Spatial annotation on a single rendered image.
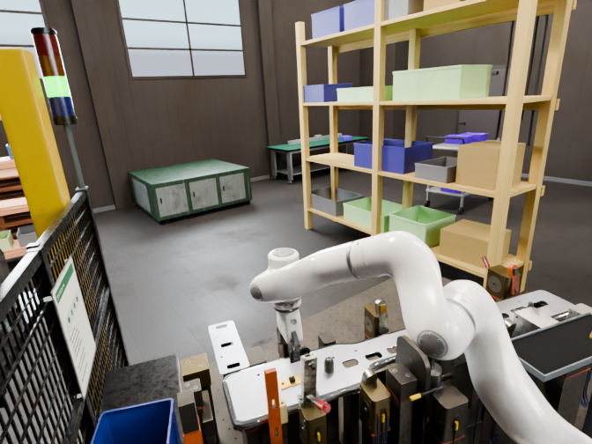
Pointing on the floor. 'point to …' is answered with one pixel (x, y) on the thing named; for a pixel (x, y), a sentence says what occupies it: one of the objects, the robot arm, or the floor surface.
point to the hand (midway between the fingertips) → (290, 349)
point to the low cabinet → (190, 189)
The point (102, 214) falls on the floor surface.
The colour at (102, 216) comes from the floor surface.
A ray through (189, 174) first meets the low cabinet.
